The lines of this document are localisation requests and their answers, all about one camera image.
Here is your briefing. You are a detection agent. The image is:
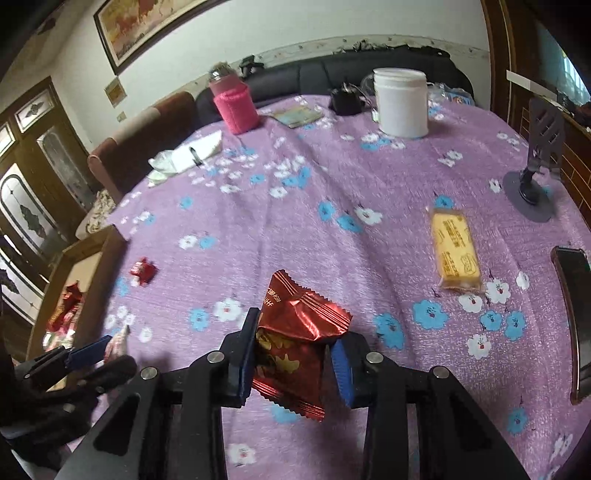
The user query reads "white pink candy packet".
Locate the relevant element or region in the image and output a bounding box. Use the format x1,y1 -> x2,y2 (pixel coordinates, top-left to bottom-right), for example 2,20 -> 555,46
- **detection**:
104,324 -> 131,365

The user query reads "grey phone stand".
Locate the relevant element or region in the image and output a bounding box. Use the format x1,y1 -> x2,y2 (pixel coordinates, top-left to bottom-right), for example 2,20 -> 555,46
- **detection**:
502,97 -> 568,223

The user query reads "black bag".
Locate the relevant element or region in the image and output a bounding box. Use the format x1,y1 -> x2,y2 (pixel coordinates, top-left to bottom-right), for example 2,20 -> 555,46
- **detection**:
406,45 -> 451,59

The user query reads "clear plastic bag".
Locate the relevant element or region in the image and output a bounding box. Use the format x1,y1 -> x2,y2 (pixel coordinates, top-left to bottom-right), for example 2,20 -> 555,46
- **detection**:
427,80 -> 475,106

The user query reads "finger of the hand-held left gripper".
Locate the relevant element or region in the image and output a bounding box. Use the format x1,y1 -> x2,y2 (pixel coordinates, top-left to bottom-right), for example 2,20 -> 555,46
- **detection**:
15,335 -> 114,389
41,354 -> 139,408

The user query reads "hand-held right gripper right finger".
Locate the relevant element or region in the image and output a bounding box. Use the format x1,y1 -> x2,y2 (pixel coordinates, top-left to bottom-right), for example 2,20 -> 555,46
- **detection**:
329,331 -> 532,480

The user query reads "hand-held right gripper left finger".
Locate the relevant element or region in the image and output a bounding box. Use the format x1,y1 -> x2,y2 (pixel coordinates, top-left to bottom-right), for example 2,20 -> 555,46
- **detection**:
55,307 -> 262,480

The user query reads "small red candy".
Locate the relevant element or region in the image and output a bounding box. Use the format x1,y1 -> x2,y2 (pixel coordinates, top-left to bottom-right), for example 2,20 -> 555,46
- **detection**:
128,257 -> 158,288

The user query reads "white plastic jar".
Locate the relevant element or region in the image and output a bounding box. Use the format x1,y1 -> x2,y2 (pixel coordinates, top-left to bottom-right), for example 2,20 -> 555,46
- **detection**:
372,67 -> 430,139

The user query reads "yellow snack packet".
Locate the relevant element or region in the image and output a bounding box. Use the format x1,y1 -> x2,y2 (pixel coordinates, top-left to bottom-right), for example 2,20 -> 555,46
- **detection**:
430,207 -> 484,293

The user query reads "shallow wooden box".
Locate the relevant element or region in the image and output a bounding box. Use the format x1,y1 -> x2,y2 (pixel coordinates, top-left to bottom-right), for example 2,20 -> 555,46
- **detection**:
25,224 -> 129,393

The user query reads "wooden sideboard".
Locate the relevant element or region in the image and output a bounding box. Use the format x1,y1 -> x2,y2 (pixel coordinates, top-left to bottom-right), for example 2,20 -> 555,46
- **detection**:
480,0 -> 591,204

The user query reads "red foil snack packet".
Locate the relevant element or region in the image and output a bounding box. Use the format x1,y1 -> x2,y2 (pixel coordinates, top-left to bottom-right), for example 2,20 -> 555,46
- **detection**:
252,270 -> 354,422

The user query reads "patterned seat cushion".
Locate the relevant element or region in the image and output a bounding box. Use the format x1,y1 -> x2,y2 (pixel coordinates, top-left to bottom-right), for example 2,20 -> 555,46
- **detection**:
83,189 -> 117,237

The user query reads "framed wall picture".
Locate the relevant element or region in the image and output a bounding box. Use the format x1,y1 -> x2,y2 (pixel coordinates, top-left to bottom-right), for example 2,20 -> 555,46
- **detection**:
93,0 -> 232,76

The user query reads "patterned notebook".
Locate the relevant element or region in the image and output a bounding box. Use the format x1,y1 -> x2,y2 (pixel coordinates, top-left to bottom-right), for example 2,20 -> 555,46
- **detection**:
273,105 -> 327,129

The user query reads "small black device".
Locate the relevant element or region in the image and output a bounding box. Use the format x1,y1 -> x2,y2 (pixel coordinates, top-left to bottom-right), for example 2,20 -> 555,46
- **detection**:
329,83 -> 365,116

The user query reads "bottle with pink knit sleeve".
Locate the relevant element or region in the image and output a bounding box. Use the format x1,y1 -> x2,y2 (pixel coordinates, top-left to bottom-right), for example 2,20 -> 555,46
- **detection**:
208,62 -> 260,136

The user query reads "small black gadget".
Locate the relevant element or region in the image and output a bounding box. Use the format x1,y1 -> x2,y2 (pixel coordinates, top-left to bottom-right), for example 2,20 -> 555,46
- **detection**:
239,54 -> 265,77

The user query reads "yellow wall plaque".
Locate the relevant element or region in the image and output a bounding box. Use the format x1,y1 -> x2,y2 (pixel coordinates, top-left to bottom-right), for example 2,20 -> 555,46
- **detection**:
104,76 -> 128,106

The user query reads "wooden glass door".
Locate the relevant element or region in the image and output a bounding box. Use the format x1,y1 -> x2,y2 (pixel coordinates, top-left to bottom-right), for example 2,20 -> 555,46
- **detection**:
0,76 -> 93,370

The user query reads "purple floral tablecloth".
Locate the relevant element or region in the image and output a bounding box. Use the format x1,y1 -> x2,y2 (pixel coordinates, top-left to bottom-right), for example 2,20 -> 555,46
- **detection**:
60,92 -> 591,480

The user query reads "black leather sofa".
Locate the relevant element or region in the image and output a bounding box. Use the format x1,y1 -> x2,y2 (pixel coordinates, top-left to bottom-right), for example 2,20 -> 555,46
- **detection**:
196,45 -> 474,125

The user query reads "pile of red packets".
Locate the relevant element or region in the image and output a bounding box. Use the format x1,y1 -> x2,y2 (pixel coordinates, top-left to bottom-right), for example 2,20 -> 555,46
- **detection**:
45,281 -> 88,334

